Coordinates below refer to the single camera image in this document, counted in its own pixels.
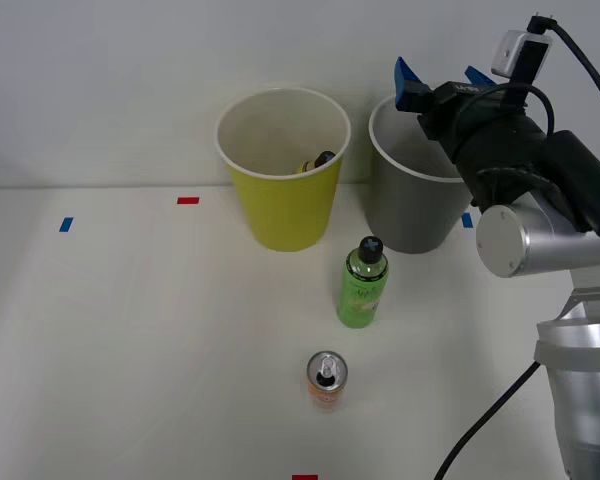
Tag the grey plastic waste bin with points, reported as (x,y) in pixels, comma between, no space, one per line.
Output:
(410,210)

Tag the small yellow bottle black cap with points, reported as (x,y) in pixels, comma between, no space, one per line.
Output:
(316,162)

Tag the yellow-green plastic waste bin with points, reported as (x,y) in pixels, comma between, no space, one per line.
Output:
(290,210)

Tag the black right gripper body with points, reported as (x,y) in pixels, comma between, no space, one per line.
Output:
(465,110)

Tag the green label plastic bottle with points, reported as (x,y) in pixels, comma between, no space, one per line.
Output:
(362,295)

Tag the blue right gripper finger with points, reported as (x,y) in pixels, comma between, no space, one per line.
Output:
(481,76)
(406,85)

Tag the pale grey wrist camera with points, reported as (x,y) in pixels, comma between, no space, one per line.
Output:
(510,52)

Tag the orange drink can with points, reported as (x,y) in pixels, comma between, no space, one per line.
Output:
(326,390)

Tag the silver and black right arm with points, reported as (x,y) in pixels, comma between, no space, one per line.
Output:
(530,240)

